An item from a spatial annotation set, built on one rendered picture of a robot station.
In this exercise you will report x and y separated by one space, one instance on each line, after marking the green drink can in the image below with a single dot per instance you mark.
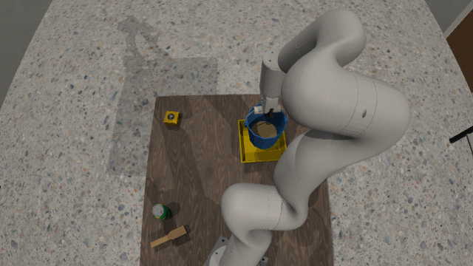
161 211

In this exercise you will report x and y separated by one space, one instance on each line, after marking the olive-yellow shallow tray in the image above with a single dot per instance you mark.
250 153

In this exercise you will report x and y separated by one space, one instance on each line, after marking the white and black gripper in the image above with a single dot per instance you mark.
268 105

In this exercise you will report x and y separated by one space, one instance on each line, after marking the blue bucket with handle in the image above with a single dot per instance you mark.
263 131

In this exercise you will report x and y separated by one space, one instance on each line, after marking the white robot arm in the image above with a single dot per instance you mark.
334 102

